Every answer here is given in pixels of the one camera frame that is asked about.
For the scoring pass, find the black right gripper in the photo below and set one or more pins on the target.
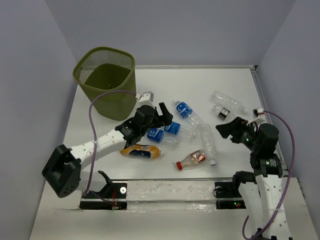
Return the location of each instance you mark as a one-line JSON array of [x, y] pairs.
[[234, 128]]

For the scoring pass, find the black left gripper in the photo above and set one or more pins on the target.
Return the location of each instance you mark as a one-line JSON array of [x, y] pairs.
[[163, 120]]

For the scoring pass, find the blue label bottle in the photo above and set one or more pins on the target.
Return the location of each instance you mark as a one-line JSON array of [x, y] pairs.
[[187, 113], [184, 133], [170, 141]]

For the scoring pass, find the black label black cap bottle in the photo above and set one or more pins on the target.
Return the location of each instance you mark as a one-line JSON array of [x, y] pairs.
[[223, 113]]

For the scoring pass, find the orange label bottle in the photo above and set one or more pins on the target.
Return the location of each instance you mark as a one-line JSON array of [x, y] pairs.
[[143, 151]]

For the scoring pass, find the clear tall bottle white cap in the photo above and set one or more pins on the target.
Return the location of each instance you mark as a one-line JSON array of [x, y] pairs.
[[207, 142]]

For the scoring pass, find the clear bottle no label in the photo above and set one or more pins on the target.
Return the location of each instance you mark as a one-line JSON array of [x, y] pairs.
[[228, 102]]

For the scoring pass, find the red cap crushed bottle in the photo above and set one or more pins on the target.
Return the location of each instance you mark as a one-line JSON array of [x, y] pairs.
[[192, 160]]

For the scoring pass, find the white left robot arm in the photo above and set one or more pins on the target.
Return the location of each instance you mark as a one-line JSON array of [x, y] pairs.
[[64, 171]]

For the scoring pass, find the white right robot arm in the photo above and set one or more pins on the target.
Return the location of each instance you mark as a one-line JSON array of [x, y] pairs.
[[262, 190]]

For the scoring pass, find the green mesh waste bin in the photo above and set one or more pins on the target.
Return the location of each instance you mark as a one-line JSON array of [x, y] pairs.
[[108, 70]]

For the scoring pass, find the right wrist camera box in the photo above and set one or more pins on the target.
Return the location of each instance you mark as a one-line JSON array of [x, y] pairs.
[[259, 116]]

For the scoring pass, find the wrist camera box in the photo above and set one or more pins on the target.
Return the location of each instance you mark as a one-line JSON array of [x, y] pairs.
[[146, 99], [259, 116]]

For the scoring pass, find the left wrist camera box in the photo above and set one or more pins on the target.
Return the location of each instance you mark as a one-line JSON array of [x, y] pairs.
[[146, 99]]

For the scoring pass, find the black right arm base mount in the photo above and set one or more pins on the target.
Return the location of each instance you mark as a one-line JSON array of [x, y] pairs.
[[227, 198]]

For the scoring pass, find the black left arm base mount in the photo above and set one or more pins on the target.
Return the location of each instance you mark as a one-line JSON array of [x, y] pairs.
[[112, 196]]

